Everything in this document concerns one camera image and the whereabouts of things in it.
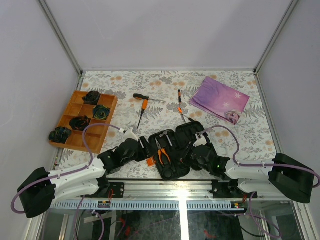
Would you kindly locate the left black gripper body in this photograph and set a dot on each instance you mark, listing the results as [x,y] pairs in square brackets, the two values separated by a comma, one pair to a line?
[142,154]

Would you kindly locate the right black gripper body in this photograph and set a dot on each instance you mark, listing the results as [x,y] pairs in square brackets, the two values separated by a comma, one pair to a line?
[193,160]

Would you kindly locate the orange handled pliers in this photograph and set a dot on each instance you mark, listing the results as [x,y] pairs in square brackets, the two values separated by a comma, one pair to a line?
[162,154]

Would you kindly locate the black plastic tool case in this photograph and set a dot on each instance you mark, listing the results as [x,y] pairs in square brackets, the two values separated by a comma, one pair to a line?
[183,138]

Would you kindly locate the small claw hammer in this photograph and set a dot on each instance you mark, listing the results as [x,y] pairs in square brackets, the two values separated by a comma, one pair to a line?
[166,134]

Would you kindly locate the black handled screwdriver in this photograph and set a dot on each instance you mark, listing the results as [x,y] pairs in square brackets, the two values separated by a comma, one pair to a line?
[142,97]

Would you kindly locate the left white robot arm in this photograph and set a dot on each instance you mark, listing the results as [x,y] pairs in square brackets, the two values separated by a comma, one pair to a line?
[42,188]

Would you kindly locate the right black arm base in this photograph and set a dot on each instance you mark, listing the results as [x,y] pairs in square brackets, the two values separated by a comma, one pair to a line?
[226,189]

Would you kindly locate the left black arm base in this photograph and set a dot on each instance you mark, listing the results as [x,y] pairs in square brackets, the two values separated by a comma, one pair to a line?
[112,188]

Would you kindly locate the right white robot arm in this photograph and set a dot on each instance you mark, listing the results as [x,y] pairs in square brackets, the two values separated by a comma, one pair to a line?
[286,175]

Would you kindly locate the dark rolled band middle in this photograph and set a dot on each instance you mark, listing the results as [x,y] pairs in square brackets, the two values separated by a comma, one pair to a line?
[100,112]

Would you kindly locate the dark rolled band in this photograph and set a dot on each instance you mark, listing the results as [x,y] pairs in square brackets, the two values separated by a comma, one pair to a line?
[91,98]
[79,123]
[100,112]

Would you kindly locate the orange tipped metal file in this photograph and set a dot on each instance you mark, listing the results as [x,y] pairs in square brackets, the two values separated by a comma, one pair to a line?
[181,114]

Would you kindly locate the dark rolled band lower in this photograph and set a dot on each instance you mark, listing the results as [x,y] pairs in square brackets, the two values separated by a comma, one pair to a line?
[79,123]

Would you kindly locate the purple printed pouch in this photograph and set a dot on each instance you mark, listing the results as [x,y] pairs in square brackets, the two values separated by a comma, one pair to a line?
[220,100]

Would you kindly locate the orange compartment tray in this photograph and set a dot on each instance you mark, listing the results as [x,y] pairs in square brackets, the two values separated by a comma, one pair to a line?
[94,135]

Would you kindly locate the dark rolled band top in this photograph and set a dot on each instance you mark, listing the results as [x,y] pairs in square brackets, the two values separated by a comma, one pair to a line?
[91,98]

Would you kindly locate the small precision screwdriver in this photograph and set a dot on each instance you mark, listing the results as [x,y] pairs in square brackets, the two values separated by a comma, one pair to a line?
[179,96]

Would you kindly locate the dark rolled band outside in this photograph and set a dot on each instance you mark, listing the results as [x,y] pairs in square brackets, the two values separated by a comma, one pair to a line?
[60,135]

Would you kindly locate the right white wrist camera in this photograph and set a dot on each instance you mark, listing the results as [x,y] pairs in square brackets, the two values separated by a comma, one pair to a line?
[200,140]

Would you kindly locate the orange handled screwdriver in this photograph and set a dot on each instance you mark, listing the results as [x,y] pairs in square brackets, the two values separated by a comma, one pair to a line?
[143,108]

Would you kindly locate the aluminium front rail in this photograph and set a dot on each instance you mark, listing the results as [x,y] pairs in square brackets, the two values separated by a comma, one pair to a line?
[160,195]

